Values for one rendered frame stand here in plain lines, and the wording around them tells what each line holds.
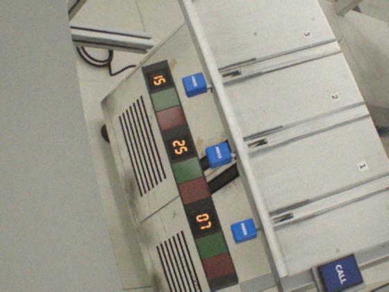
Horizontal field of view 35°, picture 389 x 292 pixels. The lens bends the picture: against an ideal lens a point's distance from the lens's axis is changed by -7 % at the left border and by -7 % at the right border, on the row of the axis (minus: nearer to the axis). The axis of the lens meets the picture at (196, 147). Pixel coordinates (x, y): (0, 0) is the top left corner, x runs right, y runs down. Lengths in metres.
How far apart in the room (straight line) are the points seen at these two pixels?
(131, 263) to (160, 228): 0.16
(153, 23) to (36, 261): 1.46
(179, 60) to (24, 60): 0.62
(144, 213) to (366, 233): 0.79
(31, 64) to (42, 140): 0.12
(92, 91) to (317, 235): 1.08
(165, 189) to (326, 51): 0.65
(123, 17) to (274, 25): 1.14
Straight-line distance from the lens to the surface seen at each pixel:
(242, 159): 0.87
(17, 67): 0.91
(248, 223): 0.85
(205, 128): 1.39
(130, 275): 1.61
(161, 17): 2.19
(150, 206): 1.53
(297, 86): 0.93
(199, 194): 0.88
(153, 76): 0.96
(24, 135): 0.85
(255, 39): 0.97
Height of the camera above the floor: 1.26
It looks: 40 degrees down
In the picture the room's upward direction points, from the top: 53 degrees clockwise
